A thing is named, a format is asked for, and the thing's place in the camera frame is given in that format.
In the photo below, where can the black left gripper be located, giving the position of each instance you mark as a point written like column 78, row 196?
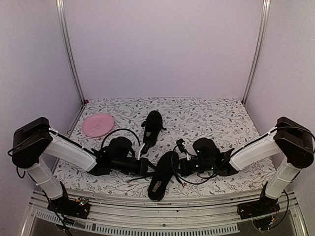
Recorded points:
column 142, row 168

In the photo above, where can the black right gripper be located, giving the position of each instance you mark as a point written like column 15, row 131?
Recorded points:
column 184, row 170

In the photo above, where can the black canvas shoe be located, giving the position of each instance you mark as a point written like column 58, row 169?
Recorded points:
column 153, row 125
column 156, row 191

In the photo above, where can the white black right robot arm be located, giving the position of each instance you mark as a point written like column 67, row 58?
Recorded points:
column 287, row 137

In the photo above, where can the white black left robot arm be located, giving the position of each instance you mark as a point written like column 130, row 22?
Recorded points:
column 37, row 138

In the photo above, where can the pink plastic plate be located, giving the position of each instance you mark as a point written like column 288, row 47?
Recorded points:
column 97, row 125

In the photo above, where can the floral patterned table mat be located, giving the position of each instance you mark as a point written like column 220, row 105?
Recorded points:
column 225, row 121

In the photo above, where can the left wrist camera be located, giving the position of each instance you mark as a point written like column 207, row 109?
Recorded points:
column 142, row 150

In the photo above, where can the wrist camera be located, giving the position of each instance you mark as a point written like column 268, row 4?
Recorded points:
column 182, row 148
column 142, row 150

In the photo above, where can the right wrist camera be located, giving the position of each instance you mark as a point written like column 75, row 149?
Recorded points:
column 182, row 148

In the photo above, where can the aluminium front rail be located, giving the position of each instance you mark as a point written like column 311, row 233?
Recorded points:
column 216, row 215

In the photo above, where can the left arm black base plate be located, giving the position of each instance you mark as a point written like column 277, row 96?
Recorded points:
column 79, row 208

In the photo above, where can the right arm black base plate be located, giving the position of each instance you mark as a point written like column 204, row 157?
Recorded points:
column 257, row 208

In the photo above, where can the right aluminium frame post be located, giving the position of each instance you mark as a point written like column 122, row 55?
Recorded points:
column 258, row 48

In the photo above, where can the aluminium frame post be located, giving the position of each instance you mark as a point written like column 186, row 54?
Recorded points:
column 258, row 48
column 69, row 51

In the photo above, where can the left aluminium frame post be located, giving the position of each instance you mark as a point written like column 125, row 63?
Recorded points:
column 69, row 51

